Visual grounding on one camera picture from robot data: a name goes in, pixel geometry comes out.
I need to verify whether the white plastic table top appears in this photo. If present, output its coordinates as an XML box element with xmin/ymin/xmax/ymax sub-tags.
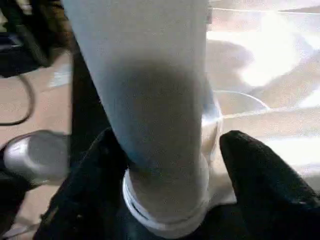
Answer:
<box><xmin>199</xmin><ymin>0</ymin><xmax>320</xmax><ymax>208</ymax></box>

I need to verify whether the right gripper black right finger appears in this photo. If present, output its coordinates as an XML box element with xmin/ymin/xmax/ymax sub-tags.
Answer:
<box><xmin>219</xmin><ymin>129</ymin><xmax>320</xmax><ymax>240</ymax></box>

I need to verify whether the black floor cable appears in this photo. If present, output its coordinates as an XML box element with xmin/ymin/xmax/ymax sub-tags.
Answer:
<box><xmin>0</xmin><ymin>73</ymin><xmax>35</xmax><ymax>126</ymax></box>

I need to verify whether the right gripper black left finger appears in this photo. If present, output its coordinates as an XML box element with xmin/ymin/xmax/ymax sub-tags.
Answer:
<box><xmin>32</xmin><ymin>127</ymin><xmax>131</xmax><ymax>240</ymax></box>

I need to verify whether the black equipment stand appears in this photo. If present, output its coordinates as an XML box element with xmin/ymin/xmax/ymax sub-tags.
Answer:
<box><xmin>0</xmin><ymin>0</ymin><xmax>73</xmax><ymax>78</ymax></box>

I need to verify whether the white plastic table leg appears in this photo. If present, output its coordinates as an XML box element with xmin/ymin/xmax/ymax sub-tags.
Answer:
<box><xmin>61</xmin><ymin>0</ymin><xmax>211</xmax><ymax>238</ymax></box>

